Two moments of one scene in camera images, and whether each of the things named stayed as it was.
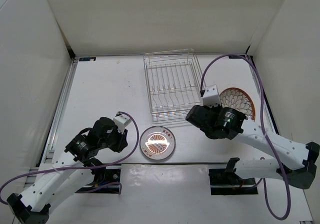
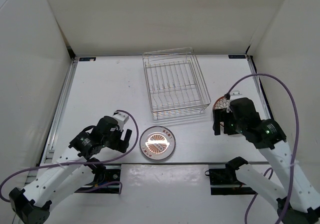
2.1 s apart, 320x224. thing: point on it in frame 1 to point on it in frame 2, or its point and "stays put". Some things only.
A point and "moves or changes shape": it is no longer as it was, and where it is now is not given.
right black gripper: (218, 108) to (218, 117)
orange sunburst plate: (157, 143) stays put
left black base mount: (107, 181) stays put
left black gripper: (122, 143) stays put
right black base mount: (229, 182) stays put
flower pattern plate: (238, 97) moves or changes shape
